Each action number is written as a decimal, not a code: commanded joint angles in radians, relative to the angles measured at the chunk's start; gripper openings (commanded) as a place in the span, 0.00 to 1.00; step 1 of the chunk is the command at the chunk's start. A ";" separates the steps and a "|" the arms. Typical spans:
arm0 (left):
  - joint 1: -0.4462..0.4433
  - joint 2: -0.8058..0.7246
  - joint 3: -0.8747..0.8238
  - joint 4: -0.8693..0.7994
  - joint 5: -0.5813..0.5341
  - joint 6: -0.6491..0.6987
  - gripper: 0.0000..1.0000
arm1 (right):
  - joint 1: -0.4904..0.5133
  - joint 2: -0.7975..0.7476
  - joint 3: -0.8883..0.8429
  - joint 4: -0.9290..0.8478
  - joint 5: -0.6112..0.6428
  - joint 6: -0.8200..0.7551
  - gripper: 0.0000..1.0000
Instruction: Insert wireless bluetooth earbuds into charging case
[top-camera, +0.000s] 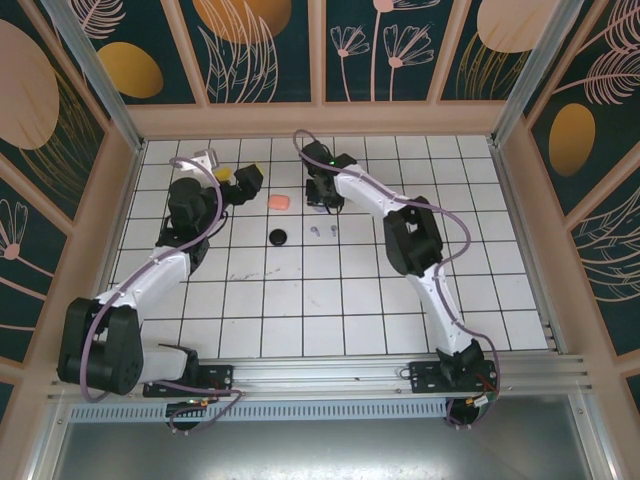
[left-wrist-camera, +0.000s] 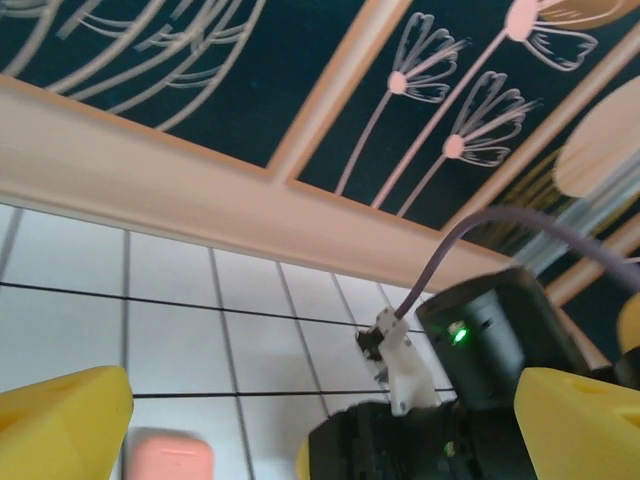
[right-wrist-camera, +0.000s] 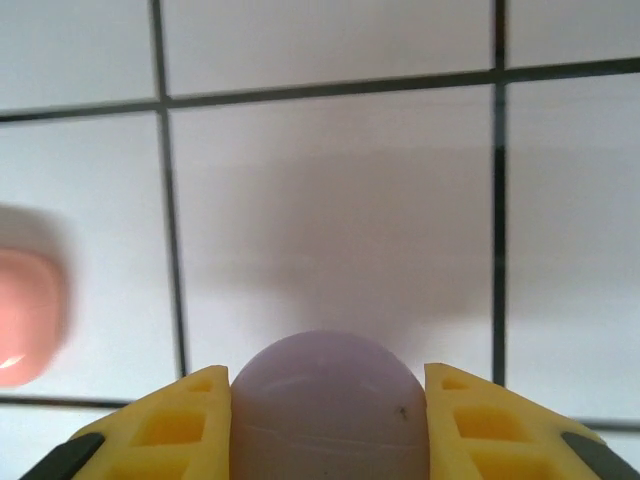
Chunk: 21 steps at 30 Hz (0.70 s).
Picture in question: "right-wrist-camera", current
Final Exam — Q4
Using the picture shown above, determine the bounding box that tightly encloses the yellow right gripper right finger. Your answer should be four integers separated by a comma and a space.
423, 362, 626, 480

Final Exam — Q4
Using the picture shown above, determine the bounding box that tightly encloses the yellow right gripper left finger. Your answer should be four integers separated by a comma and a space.
19, 364, 234, 480

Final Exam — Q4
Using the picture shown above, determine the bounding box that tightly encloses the purple earbud charging case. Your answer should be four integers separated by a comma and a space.
229, 328, 431, 480

